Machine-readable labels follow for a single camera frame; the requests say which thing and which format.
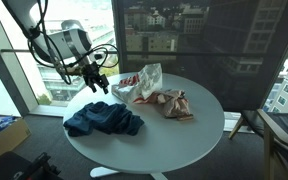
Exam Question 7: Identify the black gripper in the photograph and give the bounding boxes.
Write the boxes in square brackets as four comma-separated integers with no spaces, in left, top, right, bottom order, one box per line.
[81,61,111,95]

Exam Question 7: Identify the dark blue shirt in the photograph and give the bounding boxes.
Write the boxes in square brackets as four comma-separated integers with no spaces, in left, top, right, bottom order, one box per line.
[62,101,146,138]

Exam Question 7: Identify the black robot base board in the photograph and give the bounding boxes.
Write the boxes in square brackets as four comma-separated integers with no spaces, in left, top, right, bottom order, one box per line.
[0,151,63,180]

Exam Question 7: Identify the red white plastic bag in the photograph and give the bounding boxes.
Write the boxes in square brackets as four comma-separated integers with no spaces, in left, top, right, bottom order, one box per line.
[111,63,165,104]

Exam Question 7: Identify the grey window mullion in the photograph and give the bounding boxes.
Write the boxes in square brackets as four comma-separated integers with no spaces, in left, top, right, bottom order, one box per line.
[111,0,128,75]

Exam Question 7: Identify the brown crumpled snack bag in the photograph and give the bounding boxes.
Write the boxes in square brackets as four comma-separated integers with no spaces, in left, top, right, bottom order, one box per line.
[148,88,193,119]

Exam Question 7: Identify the wide grey window pillar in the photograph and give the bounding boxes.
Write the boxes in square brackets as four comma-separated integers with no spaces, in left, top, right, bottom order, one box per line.
[0,0,40,118]

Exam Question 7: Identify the grey window railing bar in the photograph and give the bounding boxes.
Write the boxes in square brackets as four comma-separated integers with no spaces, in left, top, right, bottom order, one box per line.
[0,49,288,58]

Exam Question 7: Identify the red black bar clamp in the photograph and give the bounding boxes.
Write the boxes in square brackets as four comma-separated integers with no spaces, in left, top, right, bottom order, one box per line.
[27,152,60,178]

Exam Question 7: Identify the blue package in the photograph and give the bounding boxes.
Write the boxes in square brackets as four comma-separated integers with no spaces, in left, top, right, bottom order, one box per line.
[0,114,17,131]

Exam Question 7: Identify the brown cardboard box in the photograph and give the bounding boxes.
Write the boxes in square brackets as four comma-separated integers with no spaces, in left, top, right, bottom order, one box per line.
[0,114,32,164]

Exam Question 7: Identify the dark mesh window blind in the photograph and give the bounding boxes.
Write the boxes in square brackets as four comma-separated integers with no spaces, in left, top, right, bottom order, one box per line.
[117,0,288,113]

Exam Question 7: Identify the dark seat cushion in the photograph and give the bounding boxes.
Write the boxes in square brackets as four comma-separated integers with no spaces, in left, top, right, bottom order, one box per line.
[240,109,288,151]

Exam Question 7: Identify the yellow wrist camera mount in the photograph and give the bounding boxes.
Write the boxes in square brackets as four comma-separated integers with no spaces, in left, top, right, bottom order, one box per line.
[65,66,85,76]

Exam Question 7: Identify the thick braided cable sleeve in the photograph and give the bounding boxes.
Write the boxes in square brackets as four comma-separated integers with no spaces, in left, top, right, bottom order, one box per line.
[25,0,73,86]

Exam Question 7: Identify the white table pedestal base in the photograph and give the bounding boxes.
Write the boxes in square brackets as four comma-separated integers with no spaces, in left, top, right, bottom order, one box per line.
[89,165,168,180]

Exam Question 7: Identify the light wooden chair frame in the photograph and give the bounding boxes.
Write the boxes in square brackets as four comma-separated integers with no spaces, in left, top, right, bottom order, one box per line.
[228,108,288,180]

